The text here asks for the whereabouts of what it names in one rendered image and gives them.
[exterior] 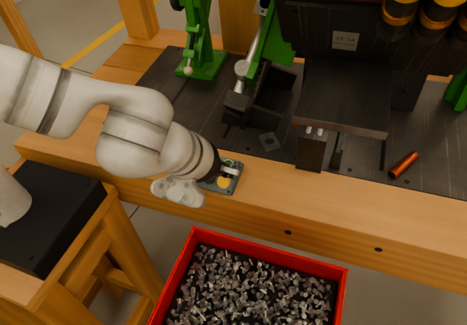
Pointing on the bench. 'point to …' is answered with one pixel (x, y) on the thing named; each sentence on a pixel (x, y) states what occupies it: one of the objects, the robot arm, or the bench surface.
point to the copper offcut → (403, 164)
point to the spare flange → (269, 144)
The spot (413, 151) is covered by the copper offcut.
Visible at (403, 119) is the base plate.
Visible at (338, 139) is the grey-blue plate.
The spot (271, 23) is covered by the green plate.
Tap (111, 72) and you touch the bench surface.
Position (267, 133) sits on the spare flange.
